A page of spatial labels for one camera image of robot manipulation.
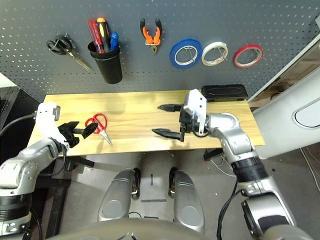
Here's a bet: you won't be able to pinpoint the red handled scissors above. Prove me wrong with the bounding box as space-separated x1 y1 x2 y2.
84 112 114 147

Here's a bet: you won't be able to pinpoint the orange black handled screwdriver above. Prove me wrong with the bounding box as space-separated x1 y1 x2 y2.
95 16 112 54

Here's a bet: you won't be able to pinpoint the white pegboard frame post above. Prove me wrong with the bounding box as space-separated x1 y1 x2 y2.
247 34 320 101

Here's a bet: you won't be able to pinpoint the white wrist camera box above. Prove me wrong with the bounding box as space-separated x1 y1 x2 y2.
182 88 209 134
34 102 70 149

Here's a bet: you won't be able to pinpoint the grey perforated pegboard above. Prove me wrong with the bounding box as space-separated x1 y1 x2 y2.
0 0 319 101

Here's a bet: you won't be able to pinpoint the grey robot torso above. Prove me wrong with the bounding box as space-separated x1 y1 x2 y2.
46 218 209 240

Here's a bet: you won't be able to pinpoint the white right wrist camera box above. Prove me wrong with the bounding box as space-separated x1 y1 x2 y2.
182 88 209 134

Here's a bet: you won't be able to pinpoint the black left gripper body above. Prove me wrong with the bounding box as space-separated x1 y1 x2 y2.
61 128 86 149

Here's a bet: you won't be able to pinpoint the black plastic cup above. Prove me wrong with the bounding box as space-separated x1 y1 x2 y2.
87 40 124 85

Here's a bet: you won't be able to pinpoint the orange black needle-nose pliers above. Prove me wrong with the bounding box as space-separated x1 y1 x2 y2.
139 17 163 56

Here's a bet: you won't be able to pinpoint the black handled scissors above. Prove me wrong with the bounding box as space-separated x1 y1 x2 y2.
45 32 93 73

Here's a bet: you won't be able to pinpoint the black left wrist camera cable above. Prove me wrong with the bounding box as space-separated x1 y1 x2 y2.
0 113 39 137

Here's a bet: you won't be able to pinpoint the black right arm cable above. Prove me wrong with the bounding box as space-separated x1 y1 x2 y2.
215 174 245 240

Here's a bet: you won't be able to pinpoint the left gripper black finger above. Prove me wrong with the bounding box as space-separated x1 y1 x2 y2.
80 121 99 140
57 121 81 134

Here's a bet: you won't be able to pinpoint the red tape roll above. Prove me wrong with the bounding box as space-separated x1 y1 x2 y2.
232 43 265 70

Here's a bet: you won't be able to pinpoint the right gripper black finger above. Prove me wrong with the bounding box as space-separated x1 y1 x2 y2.
157 103 185 114
151 127 185 141

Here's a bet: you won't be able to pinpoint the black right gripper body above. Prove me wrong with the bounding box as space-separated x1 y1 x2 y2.
178 108 201 143

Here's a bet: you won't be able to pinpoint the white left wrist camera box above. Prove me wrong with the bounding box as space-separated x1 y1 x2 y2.
34 102 70 149

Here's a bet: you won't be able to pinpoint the black plastic tool case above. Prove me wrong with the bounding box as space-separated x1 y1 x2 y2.
200 83 249 103

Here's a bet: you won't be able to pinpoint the white curved machine housing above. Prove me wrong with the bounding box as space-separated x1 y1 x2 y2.
251 67 320 161

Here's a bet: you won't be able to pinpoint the silver left robot leg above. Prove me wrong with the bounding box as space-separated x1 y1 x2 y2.
97 167 142 223

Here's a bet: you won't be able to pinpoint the blue tape roll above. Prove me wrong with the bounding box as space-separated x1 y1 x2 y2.
169 37 204 70

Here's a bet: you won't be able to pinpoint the metal wire pegboard hook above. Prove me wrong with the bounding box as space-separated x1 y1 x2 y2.
248 44 266 61

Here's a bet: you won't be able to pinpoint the red handled screwdriver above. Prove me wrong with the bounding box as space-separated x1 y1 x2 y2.
86 18 105 54

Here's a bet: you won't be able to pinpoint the black table foot bracket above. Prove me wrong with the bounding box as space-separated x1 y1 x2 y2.
62 154 96 176
203 148 225 162

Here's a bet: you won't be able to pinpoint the silver robot leg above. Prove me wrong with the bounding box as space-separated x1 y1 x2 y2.
168 168 206 235
97 167 142 223

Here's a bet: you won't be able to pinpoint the white tape roll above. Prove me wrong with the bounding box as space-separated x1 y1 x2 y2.
201 41 229 67

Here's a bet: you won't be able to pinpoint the silver right robot leg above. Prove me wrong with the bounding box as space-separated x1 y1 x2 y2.
168 168 206 235

